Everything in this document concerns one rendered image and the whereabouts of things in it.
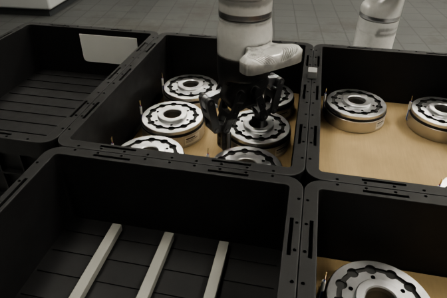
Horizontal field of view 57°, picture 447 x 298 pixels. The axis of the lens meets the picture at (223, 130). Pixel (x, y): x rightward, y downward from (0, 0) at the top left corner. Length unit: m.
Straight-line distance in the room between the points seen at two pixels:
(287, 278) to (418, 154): 0.41
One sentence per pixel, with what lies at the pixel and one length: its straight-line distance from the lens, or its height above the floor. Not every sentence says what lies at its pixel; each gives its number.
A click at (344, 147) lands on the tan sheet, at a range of 0.69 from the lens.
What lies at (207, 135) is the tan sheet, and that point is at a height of 0.83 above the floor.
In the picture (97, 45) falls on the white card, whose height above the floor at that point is 0.90.
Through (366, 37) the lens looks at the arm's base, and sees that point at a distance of 1.04.
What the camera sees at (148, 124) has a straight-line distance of 0.67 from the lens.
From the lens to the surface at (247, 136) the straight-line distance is 0.63.
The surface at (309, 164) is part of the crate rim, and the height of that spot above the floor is 0.93.
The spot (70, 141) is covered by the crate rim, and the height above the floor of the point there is 0.93.
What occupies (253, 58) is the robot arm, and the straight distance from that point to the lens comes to 0.50.
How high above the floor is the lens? 1.21
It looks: 33 degrees down
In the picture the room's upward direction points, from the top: straight up
